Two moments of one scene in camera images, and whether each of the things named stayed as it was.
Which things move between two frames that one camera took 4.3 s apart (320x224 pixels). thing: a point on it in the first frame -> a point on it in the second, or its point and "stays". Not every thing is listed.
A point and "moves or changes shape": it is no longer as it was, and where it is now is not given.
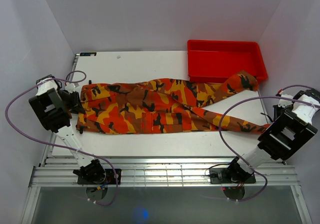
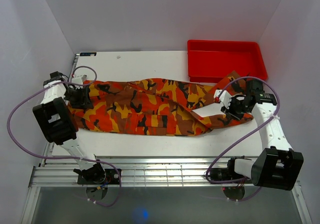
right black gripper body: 278,110 -> 237,108
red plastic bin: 214,61 stays
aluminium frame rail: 136,172 stays
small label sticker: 88,54 stays
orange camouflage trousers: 162,105 moves or changes shape
